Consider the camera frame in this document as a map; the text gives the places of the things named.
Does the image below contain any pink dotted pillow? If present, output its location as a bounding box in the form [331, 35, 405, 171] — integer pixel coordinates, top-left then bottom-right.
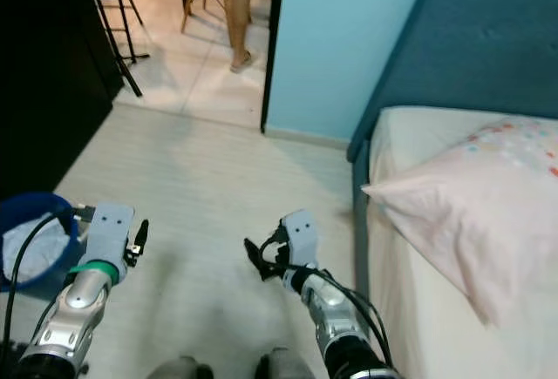
[362, 116, 558, 328]

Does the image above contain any grey robot right leg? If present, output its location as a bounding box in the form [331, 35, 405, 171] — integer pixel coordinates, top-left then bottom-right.
[253, 350, 323, 379]

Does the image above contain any grey robot leg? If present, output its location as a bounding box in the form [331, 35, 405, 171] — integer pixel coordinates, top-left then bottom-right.
[146, 355, 200, 379]
[253, 350, 323, 379]

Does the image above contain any white crumpled bin liner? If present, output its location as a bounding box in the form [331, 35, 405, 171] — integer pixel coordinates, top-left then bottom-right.
[2, 212, 72, 282]

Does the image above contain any blue plastic waste bin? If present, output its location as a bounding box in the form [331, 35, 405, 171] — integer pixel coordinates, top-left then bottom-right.
[0, 191, 84, 291]

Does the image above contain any grey robot left leg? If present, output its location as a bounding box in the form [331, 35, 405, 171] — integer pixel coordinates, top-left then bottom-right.
[146, 355, 200, 379]

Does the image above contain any cream sheeted mattress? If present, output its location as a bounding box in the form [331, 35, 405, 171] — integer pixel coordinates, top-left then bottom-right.
[366, 105, 558, 379]

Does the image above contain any black wardrobe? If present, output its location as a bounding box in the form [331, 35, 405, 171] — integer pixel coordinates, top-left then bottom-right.
[0, 0, 125, 197]

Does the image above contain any black tripod stand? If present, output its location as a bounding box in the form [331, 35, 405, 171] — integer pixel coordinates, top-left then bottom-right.
[83, 0, 149, 97]

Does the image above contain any person's bare leg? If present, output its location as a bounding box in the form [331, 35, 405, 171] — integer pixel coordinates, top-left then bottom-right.
[227, 0, 267, 73]

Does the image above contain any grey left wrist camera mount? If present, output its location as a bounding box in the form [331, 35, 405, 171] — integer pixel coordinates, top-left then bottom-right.
[87, 203, 136, 267]

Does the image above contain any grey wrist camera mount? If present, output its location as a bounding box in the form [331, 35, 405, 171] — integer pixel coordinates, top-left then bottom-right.
[87, 203, 136, 267]
[282, 209, 319, 267]

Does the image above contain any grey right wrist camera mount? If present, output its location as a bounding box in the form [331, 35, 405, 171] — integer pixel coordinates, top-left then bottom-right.
[282, 209, 319, 267]

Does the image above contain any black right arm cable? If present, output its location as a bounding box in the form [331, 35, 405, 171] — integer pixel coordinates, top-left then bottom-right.
[270, 222, 395, 371]

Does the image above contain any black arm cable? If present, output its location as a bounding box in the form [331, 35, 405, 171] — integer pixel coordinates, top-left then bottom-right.
[270, 222, 395, 371]
[4, 207, 92, 379]

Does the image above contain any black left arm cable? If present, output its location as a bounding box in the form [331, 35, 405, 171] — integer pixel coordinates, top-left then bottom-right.
[4, 207, 92, 379]

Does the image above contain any black door frame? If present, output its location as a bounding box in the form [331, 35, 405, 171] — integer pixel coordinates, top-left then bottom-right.
[260, 0, 287, 133]

